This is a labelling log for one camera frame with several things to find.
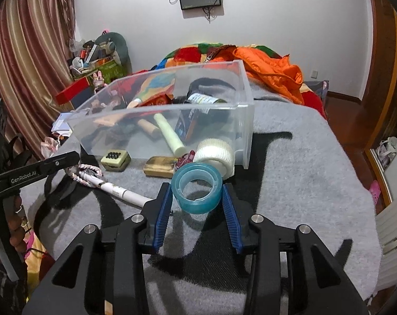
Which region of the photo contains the colourful patchwork quilt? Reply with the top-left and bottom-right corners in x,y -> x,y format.
155,42 -> 285,71

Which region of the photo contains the striped red curtain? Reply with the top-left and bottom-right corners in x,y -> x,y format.
0,0 -> 75,157

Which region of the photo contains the brown wooden block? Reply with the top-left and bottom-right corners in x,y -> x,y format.
143,156 -> 178,179

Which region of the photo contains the wooden door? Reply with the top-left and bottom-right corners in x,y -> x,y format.
362,0 -> 397,151

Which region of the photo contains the white pen with rope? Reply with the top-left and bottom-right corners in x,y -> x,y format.
65,164 -> 151,208

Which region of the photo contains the rabbit figurine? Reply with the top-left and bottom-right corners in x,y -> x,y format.
92,70 -> 107,93

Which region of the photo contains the grey black blanket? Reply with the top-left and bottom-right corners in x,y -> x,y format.
21,100 -> 381,314

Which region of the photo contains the blue notebook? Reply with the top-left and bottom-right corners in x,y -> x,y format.
51,112 -> 72,137

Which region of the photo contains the pale green tube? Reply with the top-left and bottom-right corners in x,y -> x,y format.
154,113 -> 187,157

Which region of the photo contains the orange jacket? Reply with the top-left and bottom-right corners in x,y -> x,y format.
211,45 -> 305,106

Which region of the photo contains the red long box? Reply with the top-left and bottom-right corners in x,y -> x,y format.
55,77 -> 90,105

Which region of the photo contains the blue tape roll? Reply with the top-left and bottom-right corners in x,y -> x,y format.
171,163 -> 223,215

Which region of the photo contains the red gift box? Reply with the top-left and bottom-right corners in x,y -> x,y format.
139,93 -> 174,107

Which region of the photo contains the white gauze roll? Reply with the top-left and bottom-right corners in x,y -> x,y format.
194,138 -> 235,180

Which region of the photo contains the green mahjong tile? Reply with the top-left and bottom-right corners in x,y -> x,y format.
100,150 -> 131,172

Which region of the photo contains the clear plastic storage bin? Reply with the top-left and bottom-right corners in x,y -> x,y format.
67,60 -> 254,168

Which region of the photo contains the person's hand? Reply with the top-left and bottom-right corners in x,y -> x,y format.
8,196 -> 27,253

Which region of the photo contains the wall socket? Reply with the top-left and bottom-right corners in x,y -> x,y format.
310,70 -> 318,79

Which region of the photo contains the green cardboard box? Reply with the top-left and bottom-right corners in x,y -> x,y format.
73,60 -> 127,84

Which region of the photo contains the pink slipper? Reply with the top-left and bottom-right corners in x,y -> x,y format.
369,180 -> 382,205

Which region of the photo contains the dark glass bottle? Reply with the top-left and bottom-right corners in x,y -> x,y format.
174,92 -> 228,143

